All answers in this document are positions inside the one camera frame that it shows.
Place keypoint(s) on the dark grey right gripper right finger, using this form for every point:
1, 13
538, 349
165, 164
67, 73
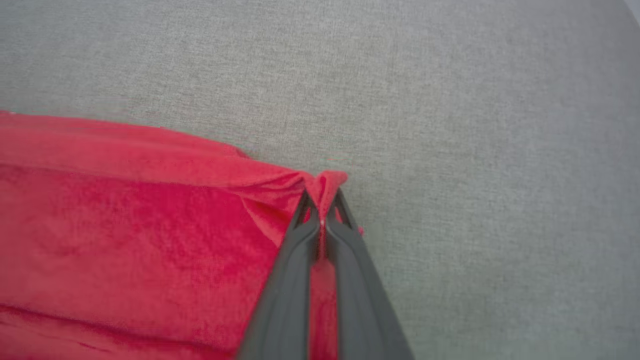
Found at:
360, 305

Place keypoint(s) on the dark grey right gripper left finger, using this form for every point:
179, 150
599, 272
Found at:
285, 305

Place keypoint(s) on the red and white jersey shirt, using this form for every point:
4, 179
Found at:
125, 240

